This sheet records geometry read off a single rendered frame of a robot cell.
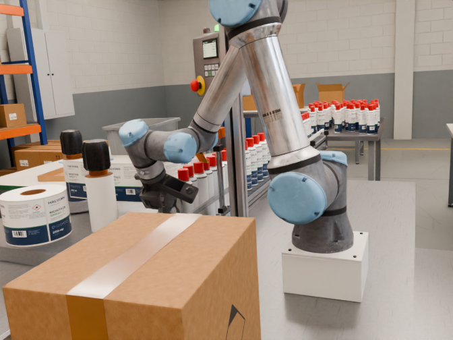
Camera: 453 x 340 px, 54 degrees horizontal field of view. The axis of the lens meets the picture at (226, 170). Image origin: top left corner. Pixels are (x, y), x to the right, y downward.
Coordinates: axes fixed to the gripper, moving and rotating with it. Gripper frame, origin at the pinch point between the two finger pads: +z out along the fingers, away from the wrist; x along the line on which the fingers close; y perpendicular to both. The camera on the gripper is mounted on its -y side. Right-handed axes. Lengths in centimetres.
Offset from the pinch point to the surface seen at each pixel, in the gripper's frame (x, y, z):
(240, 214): -8.6, -15.4, 4.8
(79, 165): -23, 53, 0
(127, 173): -21.0, 31.1, 1.4
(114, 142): -141, 147, 85
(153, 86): -630, 446, 328
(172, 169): -26.3, 15.9, 3.6
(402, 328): 25, -62, -3
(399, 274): 4, -61, 10
